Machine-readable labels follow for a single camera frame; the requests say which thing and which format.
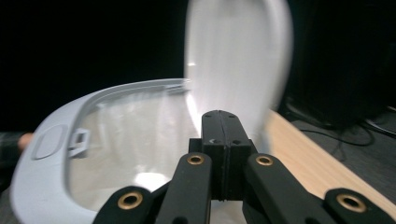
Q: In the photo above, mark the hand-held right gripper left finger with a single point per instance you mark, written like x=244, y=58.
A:
x=214, y=130

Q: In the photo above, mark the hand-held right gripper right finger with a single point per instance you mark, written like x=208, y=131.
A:
x=235, y=133

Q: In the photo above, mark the grey white rice cooker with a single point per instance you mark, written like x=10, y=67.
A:
x=130, y=137

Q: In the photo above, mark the bulky black stand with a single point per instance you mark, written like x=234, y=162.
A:
x=342, y=62

